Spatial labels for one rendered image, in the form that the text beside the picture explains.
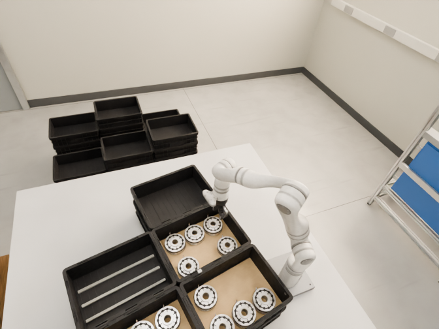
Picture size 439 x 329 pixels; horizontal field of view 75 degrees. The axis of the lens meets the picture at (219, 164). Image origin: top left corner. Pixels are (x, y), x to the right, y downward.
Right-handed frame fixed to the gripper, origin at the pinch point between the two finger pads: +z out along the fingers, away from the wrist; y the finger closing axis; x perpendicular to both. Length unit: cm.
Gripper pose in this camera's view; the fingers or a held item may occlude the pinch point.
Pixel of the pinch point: (217, 212)
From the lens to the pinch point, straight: 141.3
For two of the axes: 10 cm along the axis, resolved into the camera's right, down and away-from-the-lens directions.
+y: -5.1, -6.4, 5.7
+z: -0.8, 7.0, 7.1
